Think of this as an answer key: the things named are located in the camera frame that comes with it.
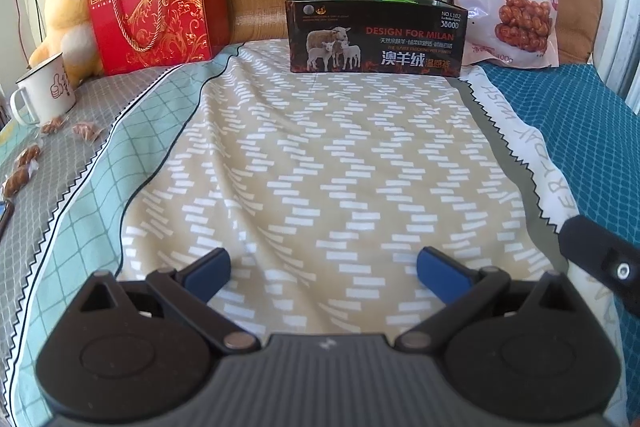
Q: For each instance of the wrapped fried twist snack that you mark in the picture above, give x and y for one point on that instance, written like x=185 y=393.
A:
x=28 y=155
x=17 y=179
x=52 y=125
x=86 y=130

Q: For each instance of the white enamel mug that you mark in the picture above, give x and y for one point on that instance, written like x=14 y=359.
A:
x=47 y=92

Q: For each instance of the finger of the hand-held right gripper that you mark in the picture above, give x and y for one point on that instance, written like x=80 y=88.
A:
x=600 y=252

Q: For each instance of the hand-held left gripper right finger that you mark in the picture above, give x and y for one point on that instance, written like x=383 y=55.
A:
x=440 y=269

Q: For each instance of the red gold gift box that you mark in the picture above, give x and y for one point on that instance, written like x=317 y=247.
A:
x=165 y=17

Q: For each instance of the white window frame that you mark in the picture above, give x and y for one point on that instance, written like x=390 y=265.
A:
x=620 y=7

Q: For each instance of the dark flat object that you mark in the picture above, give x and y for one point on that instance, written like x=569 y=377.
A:
x=5 y=217

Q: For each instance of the black sheep print box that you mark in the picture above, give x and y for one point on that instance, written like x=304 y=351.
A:
x=375 y=37

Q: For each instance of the yellow plush duck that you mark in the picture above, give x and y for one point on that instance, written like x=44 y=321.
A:
x=65 y=17

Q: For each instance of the patterned bed sheet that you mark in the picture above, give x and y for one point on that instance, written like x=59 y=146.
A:
x=320 y=167

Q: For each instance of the blue patterned cloth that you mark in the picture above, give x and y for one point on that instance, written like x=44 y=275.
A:
x=575 y=137

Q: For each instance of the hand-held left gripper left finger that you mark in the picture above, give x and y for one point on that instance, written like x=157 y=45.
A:
x=210 y=269

